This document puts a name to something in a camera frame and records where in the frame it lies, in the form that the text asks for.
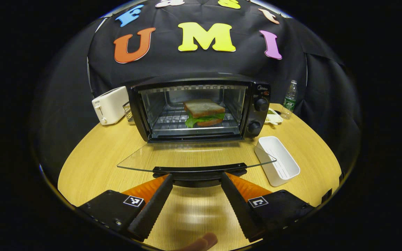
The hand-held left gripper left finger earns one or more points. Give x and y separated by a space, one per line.
152 209

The black electric oven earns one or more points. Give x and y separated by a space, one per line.
257 118

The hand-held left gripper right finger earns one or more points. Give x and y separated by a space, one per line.
241 209

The white toaster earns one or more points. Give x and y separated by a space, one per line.
110 104

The lettuce sandwich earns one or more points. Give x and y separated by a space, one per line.
204 109

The clear green-label water bottle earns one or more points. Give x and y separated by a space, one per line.
289 101

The white rectangular plastic container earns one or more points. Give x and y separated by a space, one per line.
277 160

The white divided seed dish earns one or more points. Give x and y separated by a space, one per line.
274 118

